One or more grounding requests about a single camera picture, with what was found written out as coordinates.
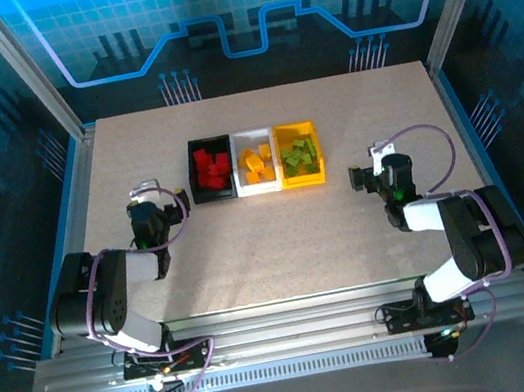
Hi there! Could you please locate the slotted grey cable duct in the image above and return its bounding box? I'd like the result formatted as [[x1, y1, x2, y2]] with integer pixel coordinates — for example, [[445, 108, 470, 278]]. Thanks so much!
[[92, 332, 436, 392]]

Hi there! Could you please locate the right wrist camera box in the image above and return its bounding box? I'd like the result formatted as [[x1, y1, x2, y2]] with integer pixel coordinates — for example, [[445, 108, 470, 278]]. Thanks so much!
[[366, 136, 399, 164]]

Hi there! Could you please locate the white plastic container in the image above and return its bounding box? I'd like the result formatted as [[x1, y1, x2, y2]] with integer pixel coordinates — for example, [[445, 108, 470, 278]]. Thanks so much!
[[226, 125, 285, 199]]

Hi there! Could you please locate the yellow plastic container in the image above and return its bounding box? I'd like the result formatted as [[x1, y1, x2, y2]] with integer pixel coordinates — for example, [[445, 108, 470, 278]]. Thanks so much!
[[269, 117, 330, 192]]

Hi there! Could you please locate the aluminium mounting rail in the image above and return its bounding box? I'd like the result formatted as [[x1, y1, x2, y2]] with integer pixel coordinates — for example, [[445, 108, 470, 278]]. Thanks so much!
[[28, 255, 524, 392]]

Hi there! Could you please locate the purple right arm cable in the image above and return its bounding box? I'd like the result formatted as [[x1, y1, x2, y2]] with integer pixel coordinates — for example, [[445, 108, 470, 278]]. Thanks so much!
[[372, 113, 524, 368]]

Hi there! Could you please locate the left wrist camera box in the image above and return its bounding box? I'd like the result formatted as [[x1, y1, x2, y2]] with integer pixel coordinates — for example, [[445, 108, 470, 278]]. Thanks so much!
[[126, 177, 163, 204]]

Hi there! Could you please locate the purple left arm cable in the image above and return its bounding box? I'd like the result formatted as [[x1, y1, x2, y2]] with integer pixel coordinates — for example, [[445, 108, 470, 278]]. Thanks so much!
[[64, 181, 224, 392]]

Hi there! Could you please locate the black controller box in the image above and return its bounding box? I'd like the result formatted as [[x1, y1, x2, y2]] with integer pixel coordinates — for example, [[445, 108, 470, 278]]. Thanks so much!
[[420, 324, 474, 367], [145, 374, 189, 392]]

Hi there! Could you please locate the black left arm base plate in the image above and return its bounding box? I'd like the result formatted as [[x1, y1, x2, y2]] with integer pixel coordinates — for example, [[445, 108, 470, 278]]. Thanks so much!
[[119, 334, 216, 383]]

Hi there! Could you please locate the aluminium side rail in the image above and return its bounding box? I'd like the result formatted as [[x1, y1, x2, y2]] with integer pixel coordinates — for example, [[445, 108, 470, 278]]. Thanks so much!
[[423, 46, 524, 286], [10, 121, 136, 356]]

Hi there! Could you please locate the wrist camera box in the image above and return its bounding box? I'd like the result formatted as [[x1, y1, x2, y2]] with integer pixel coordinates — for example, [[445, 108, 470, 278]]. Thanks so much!
[[366, 136, 399, 164], [126, 177, 163, 204]]

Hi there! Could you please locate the black plastic container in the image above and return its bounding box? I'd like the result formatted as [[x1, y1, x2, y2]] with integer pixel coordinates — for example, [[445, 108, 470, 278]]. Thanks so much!
[[179, 133, 242, 207]]

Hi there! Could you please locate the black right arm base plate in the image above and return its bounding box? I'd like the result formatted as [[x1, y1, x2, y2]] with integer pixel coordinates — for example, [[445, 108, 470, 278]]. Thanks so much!
[[380, 287, 477, 337]]

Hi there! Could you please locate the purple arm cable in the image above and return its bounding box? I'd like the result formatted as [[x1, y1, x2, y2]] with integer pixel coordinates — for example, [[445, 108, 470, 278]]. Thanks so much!
[[64, 181, 224, 392], [372, 113, 524, 368]]

